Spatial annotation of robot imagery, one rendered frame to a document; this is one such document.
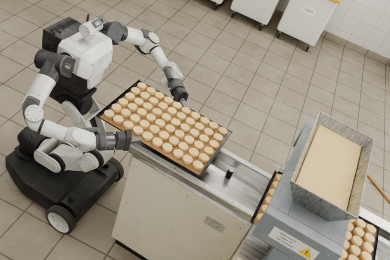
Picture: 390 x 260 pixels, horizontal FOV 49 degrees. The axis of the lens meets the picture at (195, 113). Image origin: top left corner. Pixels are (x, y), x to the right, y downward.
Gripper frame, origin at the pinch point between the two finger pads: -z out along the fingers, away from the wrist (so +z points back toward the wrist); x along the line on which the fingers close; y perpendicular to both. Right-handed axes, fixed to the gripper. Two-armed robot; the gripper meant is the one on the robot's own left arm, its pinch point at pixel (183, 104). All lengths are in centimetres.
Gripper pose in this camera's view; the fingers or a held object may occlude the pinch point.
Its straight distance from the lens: 236.3
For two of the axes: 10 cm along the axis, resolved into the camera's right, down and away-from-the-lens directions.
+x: 2.7, -7.2, -6.3
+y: 9.2, -0.1, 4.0
